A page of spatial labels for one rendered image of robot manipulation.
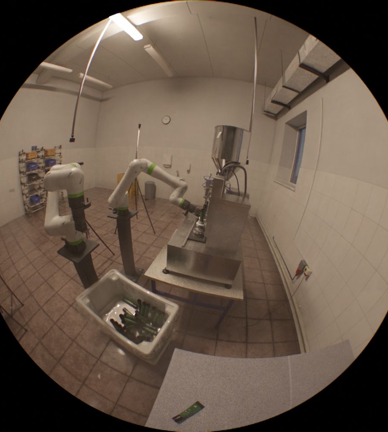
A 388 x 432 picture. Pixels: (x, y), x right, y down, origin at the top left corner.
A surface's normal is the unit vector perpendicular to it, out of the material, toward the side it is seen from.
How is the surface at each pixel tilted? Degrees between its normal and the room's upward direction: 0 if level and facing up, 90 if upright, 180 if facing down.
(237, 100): 90
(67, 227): 88
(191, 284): 0
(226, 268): 90
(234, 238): 90
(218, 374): 0
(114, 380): 0
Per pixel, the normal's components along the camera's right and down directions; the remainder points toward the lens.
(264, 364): 0.13, -0.91
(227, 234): -0.21, 0.36
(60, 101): 0.97, 0.20
